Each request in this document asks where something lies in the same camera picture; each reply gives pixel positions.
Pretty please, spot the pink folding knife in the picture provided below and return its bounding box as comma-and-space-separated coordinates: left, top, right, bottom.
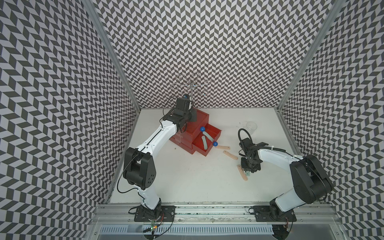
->
216, 145, 231, 150
237, 165, 248, 181

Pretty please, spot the red plastic drawer cabinet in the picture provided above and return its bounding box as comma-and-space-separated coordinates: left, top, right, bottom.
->
170, 110, 209, 155

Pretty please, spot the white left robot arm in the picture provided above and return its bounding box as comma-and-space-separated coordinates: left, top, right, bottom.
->
122, 95, 197, 211

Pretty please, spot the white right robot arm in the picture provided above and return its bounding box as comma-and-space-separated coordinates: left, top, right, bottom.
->
239, 138, 334, 215

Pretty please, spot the pink folding knife angled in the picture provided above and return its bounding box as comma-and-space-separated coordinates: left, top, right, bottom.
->
223, 151, 238, 160

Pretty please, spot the clear drinking glass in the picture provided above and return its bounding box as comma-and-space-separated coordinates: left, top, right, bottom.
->
244, 122, 258, 134

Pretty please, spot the chrome wire stand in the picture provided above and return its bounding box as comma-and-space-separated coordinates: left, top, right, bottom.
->
169, 72, 211, 107

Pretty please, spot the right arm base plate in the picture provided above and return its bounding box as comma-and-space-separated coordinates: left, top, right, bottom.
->
252, 206, 297, 222

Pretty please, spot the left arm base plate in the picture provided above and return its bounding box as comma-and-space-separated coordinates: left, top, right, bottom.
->
134, 205, 176, 223

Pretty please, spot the aluminium corner post left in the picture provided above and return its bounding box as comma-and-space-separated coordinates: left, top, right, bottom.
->
82, 0, 141, 113

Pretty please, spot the aluminium corner post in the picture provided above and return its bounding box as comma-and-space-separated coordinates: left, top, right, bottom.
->
276, 0, 346, 113
82, 0, 141, 113

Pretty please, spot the aluminium corner post right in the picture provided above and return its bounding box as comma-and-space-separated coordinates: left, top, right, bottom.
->
276, 0, 346, 113

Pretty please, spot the aluminium front rail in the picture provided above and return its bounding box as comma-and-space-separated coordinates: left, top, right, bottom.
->
90, 203, 342, 225

